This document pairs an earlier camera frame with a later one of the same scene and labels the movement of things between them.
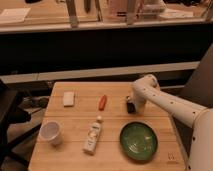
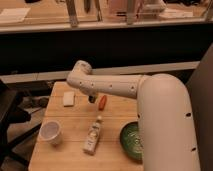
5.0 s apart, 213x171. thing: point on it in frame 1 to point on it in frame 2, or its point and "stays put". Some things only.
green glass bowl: (138, 141) stays put
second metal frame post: (131, 12) stays put
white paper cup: (50, 131) stays put
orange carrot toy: (102, 103) stays put
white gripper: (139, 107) to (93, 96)
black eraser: (130, 107) to (91, 99)
